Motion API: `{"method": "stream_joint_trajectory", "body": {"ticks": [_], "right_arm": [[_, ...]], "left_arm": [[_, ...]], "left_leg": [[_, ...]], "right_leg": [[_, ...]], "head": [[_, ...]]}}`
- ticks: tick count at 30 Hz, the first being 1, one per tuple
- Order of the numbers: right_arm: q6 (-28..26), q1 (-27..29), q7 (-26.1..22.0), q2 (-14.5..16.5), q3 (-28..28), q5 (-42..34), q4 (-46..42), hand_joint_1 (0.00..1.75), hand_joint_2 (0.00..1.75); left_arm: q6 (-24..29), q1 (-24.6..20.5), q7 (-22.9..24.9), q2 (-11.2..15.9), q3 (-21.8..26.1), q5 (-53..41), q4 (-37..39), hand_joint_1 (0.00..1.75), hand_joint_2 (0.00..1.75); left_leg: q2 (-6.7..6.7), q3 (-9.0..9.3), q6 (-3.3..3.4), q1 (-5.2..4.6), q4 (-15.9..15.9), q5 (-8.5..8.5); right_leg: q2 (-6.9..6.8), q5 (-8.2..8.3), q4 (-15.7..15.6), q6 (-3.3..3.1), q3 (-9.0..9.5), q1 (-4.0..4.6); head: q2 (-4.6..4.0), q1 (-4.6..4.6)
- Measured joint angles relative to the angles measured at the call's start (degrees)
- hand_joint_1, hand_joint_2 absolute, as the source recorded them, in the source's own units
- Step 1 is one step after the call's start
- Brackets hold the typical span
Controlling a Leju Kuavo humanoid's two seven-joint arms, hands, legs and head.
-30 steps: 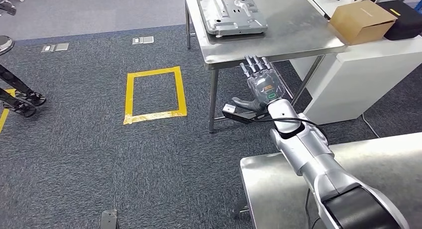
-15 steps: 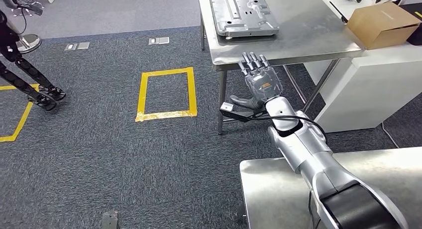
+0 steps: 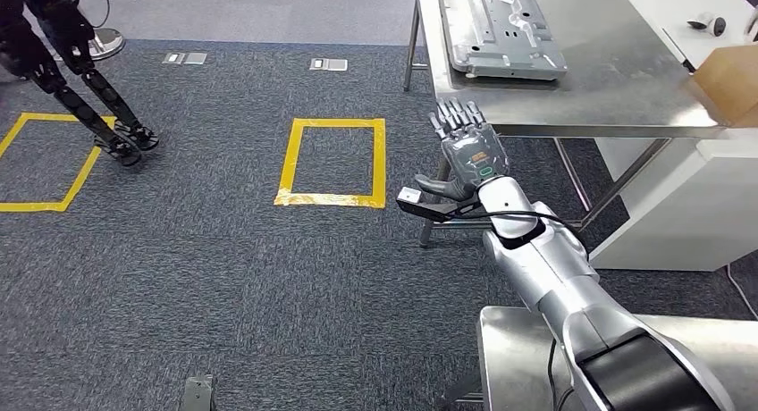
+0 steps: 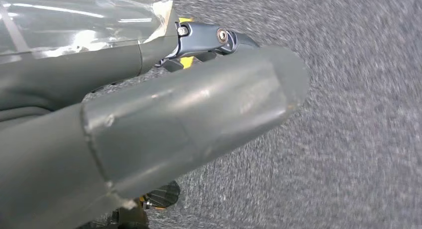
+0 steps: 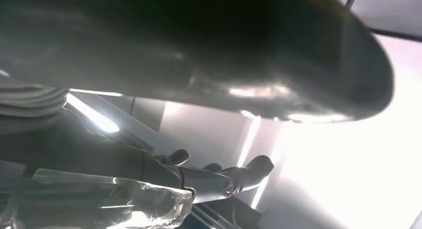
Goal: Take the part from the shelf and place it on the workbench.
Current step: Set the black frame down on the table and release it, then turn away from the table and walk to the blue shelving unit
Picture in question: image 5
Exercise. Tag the dark grey robot body shell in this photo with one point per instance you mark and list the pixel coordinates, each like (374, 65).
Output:
(197, 39)

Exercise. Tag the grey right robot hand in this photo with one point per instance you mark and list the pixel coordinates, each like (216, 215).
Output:
(99, 161)

